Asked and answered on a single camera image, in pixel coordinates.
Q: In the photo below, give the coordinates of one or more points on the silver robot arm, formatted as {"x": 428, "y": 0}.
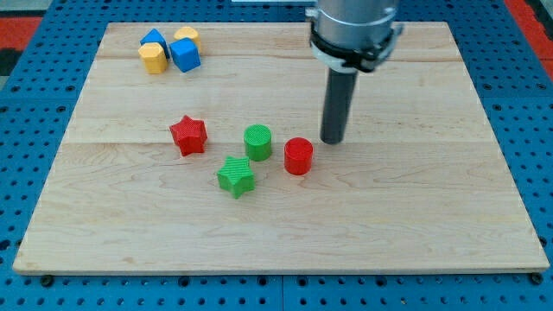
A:
{"x": 353, "y": 35}

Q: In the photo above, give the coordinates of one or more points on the wooden board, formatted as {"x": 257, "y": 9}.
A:
{"x": 418, "y": 186}

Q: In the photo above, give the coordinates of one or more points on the red cylinder block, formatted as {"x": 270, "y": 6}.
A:
{"x": 298, "y": 155}

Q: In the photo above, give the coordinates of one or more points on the green cylinder block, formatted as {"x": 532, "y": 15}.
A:
{"x": 257, "y": 139}

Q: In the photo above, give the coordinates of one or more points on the green star block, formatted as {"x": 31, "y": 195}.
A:
{"x": 236, "y": 176}

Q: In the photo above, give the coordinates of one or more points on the red star block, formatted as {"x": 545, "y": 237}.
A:
{"x": 189, "y": 135}

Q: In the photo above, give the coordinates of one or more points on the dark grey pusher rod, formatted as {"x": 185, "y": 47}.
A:
{"x": 338, "y": 99}

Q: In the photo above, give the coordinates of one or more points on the blue cube block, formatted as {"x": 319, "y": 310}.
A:
{"x": 185, "y": 54}

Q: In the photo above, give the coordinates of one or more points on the yellow heart block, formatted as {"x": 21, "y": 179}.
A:
{"x": 190, "y": 33}

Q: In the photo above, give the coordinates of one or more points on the yellow hexagon block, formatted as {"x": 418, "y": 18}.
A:
{"x": 153, "y": 57}

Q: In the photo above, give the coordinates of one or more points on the blue triangle block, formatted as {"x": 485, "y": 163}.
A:
{"x": 154, "y": 36}

